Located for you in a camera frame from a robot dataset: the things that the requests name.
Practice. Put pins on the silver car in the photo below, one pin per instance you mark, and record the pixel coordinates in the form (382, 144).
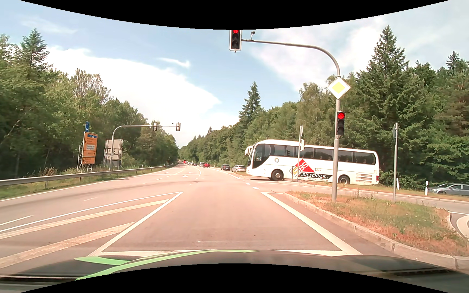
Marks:
(458, 190)
(239, 168)

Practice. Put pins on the dark car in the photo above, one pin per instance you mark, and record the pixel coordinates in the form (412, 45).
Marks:
(225, 167)

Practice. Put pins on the queue of distant vehicles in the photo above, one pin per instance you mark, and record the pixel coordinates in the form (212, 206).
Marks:
(191, 163)

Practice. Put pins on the road sign on pole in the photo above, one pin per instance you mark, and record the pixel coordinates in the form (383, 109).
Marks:
(299, 154)

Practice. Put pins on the grey asphalt road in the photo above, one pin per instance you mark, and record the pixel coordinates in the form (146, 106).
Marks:
(218, 211)

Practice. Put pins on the white coach bus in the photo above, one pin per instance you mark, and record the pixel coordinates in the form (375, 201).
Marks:
(320, 162)

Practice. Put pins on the traffic light with priority sign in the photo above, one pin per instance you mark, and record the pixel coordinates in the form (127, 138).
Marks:
(335, 154)

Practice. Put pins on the road markings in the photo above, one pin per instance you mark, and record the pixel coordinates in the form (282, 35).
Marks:
(314, 226)

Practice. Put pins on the car's own bonnet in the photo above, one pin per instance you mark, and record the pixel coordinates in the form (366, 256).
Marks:
(234, 260)

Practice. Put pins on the large sign board rear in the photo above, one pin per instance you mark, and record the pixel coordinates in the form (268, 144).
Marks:
(113, 152)

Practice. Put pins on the orange and blue road sign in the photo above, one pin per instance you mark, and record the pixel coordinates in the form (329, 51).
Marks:
(89, 147)

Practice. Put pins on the grey pole with sign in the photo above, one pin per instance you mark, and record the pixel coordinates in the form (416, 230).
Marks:
(395, 162)

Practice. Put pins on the wood of green trees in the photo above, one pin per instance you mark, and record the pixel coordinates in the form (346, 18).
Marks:
(401, 122)
(35, 118)

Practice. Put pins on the grass verge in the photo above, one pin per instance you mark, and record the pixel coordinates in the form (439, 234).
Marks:
(401, 189)
(22, 188)

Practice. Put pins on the kerbed grass traffic island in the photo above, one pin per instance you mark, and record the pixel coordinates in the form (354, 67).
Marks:
(397, 222)

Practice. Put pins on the grey metal guard rail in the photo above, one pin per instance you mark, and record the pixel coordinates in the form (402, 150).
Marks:
(55, 177)

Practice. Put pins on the white marker post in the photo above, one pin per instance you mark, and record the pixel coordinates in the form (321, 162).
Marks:
(426, 188)

